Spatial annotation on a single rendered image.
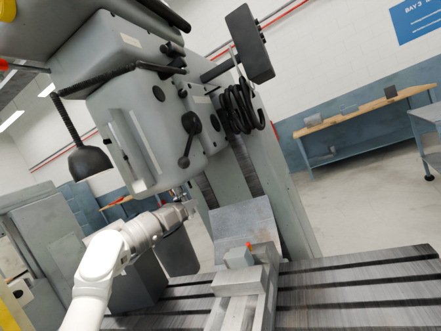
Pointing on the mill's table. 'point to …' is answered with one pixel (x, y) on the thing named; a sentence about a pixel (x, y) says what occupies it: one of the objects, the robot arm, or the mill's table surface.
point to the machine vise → (237, 312)
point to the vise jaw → (240, 282)
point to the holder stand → (138, 284)
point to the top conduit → (157, 6)
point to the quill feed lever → (195, 127)
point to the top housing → (69, 25)
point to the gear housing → (103, 52)
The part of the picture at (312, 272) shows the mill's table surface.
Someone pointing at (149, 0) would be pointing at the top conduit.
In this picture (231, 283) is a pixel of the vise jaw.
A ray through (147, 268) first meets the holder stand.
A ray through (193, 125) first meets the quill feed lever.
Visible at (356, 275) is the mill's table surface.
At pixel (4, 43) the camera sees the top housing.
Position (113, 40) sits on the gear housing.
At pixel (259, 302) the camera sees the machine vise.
